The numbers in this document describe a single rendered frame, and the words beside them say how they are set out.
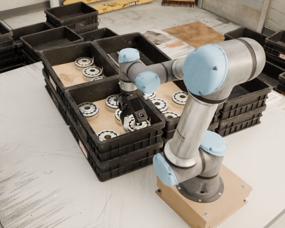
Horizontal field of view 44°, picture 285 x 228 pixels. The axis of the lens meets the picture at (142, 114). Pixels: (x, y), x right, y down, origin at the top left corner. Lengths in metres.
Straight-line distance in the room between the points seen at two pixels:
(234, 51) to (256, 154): 0.91
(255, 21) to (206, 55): 3.86
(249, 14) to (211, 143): 3.62
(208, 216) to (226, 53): 0.64
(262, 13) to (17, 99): 3.33
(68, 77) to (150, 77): 0.78
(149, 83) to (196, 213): 0.49
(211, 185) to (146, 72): 0.47
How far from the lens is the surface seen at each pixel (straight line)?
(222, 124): 1.66
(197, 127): 0.99
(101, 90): 1.67
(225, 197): 1.37
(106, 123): 1.56
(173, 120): 1.43
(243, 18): 4.79
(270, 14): 4.59
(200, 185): 1.30
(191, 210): 1.32
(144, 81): 1.17
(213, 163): 1.22
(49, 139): 1.70
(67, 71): 1.94
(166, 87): 1.81
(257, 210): 1.50
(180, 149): 1.07
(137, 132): 1.37
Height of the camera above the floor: 1.82
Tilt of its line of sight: 38 degrees down
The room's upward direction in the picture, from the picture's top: 3 degrees clockwise
